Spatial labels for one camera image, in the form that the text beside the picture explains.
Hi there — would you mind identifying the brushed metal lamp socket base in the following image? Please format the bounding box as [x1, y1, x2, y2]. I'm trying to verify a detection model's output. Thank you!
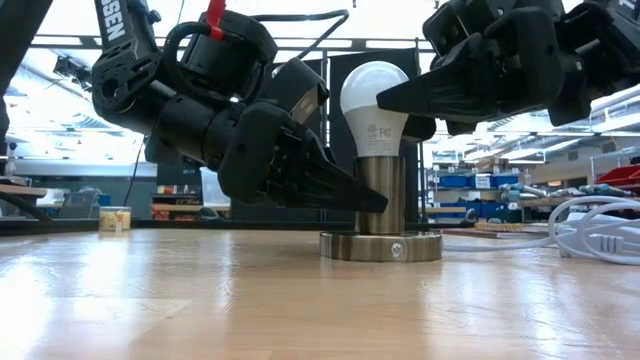
[319, 155, 444, 263]

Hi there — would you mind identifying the long wooden workbench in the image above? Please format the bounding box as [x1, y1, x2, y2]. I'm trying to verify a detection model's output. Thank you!
[517, 196, 640, 210]

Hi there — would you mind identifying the black ceiling-mounted device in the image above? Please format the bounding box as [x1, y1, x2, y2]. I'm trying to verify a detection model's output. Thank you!
[52, 54, 96, 95]

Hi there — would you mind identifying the hanging black cable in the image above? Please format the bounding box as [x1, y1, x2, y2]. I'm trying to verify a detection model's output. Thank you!
[123, 134, 147, 207]

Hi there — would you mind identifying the small yellow jar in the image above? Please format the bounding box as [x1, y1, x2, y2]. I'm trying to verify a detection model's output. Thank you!
[98, 205, 133, 233]

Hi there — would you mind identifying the black monitor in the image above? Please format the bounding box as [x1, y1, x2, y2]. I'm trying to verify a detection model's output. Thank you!
[156, 162, 204, 187]

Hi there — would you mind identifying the wooden workbench with black leg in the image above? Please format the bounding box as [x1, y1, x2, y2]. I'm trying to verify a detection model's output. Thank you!
[0, 183, 51, 222]

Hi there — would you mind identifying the blue storage bin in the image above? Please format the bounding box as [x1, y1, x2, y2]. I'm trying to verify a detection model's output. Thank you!
[491, 173, 520, 190]
[439, 173, 470, 190]

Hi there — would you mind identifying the black vertical pole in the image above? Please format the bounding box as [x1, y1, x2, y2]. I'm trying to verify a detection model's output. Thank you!
[418, 142, 427, 224]

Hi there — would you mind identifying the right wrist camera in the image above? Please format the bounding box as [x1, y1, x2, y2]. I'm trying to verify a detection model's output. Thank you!
[422, 0, 489, 57]

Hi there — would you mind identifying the red strap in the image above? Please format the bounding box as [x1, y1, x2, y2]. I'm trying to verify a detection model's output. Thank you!
[206, 0, 227, 41]

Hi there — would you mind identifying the white power cord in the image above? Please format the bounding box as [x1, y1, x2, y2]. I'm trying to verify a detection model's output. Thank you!
[442, 195, 640, 266]

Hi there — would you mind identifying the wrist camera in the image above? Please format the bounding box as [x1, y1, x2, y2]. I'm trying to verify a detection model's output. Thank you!
[272, 57, 331, 126]
[422, 0, 489, 57]

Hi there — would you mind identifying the grey power tool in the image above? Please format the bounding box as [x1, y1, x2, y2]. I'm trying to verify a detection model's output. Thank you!
[498, 182, 549, 202]

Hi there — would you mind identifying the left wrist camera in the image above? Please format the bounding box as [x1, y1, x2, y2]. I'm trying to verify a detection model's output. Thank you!
[272, 57, 331, 126]

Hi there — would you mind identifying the clear plastic bin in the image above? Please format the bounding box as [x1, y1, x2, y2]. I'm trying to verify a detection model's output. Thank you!
[199, 167, 222, 207]

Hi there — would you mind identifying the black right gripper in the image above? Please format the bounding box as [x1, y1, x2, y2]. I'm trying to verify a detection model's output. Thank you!
[376, 0, 569, 124]

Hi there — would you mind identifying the red storage bin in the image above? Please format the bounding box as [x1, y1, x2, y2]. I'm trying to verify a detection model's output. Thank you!
[594, 164, 640, 187]

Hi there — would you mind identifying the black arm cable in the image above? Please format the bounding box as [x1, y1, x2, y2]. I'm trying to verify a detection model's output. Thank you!
[249, 8, 350, 61]

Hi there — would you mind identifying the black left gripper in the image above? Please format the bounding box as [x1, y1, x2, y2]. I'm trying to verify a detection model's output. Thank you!
[217, 102, 389, 213]

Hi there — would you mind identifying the white lightbulb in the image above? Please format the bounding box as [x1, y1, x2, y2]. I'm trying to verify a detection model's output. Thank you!
[339, 60, 411, 159]

